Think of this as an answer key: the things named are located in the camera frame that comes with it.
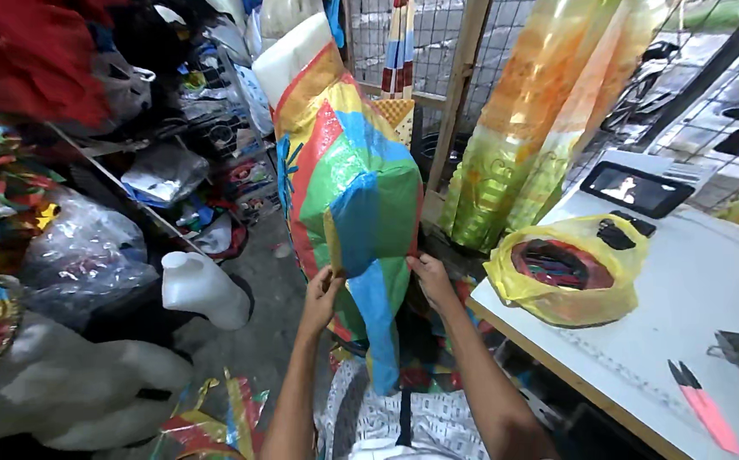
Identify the person's right hand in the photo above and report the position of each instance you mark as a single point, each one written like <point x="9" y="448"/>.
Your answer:
<point x="436" y="286"/>

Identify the person's left hand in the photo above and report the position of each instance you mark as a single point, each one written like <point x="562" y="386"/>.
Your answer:
<point x="319" y="305"/>

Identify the person's left fingers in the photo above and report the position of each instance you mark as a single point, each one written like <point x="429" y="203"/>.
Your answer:
<point x="319" y="277"/>

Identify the person's left thumb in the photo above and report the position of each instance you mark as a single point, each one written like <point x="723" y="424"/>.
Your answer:
<point x="337" y="285"/>

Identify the person's right fingers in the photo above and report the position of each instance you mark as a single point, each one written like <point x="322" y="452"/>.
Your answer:
<point x="432" y="260"/>

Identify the person's right thumb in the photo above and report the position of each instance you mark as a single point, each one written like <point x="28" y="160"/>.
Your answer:
<point x="414" y="264"/>

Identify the multicoloured shiny patchwork costume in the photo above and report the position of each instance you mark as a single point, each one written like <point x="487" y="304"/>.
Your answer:
<point x="350" y="185"/>

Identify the person's left forearm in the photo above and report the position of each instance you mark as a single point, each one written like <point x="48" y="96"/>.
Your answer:
<point x="297" y="391"/>

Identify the person's right forearm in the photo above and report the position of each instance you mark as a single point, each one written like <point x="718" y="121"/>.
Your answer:
<point x="486" y="391"/>

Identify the pile of dark coloured strips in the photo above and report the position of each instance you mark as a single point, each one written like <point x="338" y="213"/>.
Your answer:
<point x="548" y="264"/>

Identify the white plastic jug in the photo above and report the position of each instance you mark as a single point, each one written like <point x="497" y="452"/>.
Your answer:
<point x="203" y="291"/>

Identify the yellow plastic bag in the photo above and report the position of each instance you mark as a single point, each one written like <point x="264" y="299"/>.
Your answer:
<point x="567" y="310"/>

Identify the yellow checkered cloth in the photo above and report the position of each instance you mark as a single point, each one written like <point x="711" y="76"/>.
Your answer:
<point x="398" y="115"/>

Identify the person's legs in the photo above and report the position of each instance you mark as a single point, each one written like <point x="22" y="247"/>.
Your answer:
<point x="436" y="412"/>

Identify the orange and green curtain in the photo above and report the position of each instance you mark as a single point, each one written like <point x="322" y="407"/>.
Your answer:
<point x="523" y="128"/>

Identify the person's body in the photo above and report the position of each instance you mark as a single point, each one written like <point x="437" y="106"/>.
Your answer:
<point x="401" y="452"/>

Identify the cluttered metal shelf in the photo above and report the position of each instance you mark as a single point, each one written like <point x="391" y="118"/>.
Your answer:
<point x="216" y="128"/>

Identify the pile of shiny fabric scraps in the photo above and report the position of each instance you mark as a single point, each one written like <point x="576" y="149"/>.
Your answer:
<point x="216" y="428"/>

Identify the black plastic scrap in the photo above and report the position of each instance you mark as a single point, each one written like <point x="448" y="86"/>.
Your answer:
<point x="615" y="235"/>

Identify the grey plastic-wrapped packet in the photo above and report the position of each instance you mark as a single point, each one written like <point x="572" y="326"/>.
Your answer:
<point x="165" y="171"/>

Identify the white table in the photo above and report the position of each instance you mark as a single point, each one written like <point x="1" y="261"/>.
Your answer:
<point x="606" y="358"/>

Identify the red blue white striped cloth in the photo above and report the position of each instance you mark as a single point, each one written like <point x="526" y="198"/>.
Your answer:
<point x="399" y="54"/>

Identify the black flat phone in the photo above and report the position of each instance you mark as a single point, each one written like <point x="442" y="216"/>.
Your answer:
<point x="639" y="223"/>

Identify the black tablet with screen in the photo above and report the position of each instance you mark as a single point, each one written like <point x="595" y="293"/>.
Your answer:
<point x="636" y="190"/>

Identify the large clear plastic bag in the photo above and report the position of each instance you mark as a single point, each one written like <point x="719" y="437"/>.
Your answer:
<point x="85" y="255"/>

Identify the translucent plastic sack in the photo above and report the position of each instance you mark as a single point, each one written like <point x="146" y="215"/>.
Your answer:
<point x="288" y="18"/>

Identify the white foam form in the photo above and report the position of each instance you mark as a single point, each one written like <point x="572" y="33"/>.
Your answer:
<point x="76" y="386"/>

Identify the bicycle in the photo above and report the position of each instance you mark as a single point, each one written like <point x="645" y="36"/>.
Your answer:
<point x="639" y="89"/>

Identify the wooden post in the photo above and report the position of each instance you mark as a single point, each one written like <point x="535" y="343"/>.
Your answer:
<point x="460" y="83"/>

